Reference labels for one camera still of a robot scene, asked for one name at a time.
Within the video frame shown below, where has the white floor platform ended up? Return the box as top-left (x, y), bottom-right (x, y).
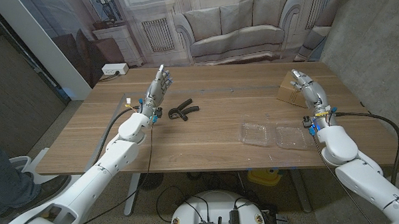
top-left (21, 146), bottom-right (82, 185)

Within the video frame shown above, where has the black floor cable loop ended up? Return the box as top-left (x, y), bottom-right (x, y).
top-left (154, 183), bottom-right (211, 224)

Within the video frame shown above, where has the printed living room backdrop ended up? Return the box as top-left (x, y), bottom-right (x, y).
top-left (17, 0), bottom-right (360, 92)

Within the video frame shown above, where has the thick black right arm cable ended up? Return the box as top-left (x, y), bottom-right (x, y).
top-left (334, 110), bottom-right (399, 187)

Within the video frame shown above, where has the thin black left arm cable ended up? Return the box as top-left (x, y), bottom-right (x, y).
top-left (75, 122), bottom-right (158, 224)

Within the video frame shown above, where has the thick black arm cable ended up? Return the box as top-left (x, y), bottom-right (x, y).
top-left (334, 110), bottom-right (399, 187)
top-left (94, 106), bottom-right (144, 163)

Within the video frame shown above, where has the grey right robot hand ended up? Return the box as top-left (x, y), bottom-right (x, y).
top-left (289, 67), bottom-right (338, 130)

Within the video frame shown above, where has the yellow object under table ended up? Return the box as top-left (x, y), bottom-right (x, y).
top-left (247, 168), bottom-right (283, 187)

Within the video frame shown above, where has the black adapter on torso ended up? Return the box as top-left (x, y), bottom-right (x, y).
top-left (228, 208), bottom-right (241, 224)

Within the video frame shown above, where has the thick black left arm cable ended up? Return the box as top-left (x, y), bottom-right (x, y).
top-left (94, 106), bottom-right (144, 163)

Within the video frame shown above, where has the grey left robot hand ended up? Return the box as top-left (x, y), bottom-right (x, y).
top-left (138, 63), bottom-right (174, 120)

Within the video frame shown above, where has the person leg in jeans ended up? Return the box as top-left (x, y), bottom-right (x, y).
top-left (0, 131), bottom-right (72, 219)

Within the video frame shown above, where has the brown cardboard box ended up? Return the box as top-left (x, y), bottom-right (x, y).
top-left (275, 70), bottom-right (309, 109)

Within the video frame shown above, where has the white robot torso base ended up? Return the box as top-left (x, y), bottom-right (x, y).
top-left (168, 188), bottom-right (267, 224)

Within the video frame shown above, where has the black round floor disc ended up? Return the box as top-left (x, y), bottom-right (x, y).
top-left (138, 171), bottom-right (165, 191)

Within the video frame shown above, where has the white power strip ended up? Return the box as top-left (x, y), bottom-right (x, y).
top-left (100, 62), bottom-right (130, 76)

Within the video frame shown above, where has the clear plastic clamshell container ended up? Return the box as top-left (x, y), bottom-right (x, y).
top-left (238, 119), bottom-right (317, 154)

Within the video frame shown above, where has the black grip trainer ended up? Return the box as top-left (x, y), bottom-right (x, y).
top-left (167, 98), bottom-right (200, 122)

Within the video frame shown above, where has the white table leg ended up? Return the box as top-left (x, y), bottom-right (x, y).
top-left (289, 168), bottom-right (313, 215)
top-left (122, 173), bottom-right (143, 217)

